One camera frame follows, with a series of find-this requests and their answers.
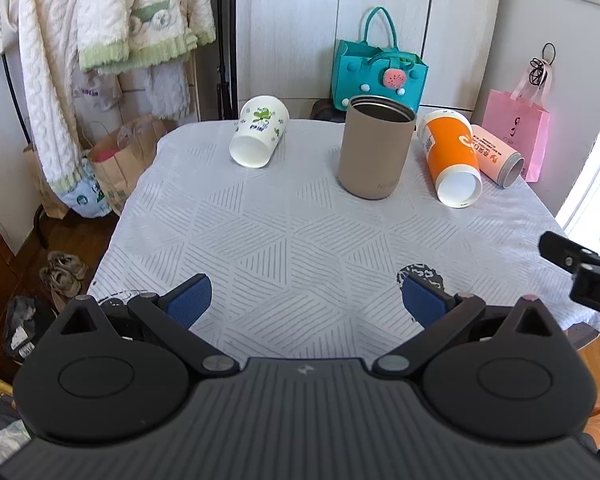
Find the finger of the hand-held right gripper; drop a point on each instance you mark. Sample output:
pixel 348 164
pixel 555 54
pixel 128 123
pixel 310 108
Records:
pixel 557 251

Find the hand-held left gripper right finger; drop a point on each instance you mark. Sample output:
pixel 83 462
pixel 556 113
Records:
pixel 422 304

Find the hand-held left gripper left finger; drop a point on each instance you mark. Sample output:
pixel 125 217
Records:
pixel 189 301

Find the peach pink cup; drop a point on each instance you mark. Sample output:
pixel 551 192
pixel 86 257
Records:
pixel 497 156

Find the orange and white cup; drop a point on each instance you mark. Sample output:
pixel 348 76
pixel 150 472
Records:
pixel 451 157

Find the tan cup with metal rim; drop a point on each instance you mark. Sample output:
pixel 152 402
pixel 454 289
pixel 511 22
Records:
pixel 375 152

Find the white cup with green print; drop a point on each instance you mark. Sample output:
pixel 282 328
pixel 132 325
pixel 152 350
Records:
pixel 258 132

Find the white patterned tablecloth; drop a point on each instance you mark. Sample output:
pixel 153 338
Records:
pixel 280 240

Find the grey worn shoe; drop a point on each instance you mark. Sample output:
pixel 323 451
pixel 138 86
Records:
pixel 69 264
pixel 60 287

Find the pink paper gift bag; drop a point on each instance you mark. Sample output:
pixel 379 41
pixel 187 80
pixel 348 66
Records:
pixel 519 130

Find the printed diaper pack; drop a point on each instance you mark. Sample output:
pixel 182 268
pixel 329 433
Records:
pixel 82 195

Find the brown paper bag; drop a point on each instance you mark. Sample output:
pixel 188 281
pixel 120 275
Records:
pixel 125 162

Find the black bag with label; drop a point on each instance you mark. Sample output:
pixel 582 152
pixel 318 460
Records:
pixel 25 325

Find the dark round stool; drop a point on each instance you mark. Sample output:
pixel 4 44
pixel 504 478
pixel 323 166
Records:
pixel 326 111

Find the teal felt handbag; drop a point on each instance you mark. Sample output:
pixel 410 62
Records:
pixel 375 77

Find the white fleece robe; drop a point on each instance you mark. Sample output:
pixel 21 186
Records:
pixel 50 85

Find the black stand pole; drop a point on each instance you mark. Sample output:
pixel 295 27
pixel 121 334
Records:
pixel 224 40

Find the white fleece jacket green trim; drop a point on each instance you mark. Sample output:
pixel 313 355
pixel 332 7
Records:
pixel 140 15

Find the white wardrobe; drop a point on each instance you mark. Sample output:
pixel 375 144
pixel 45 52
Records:
pixel 360 20

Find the black wall hook ornament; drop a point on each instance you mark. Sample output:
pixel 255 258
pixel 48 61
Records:
pixel 541 67

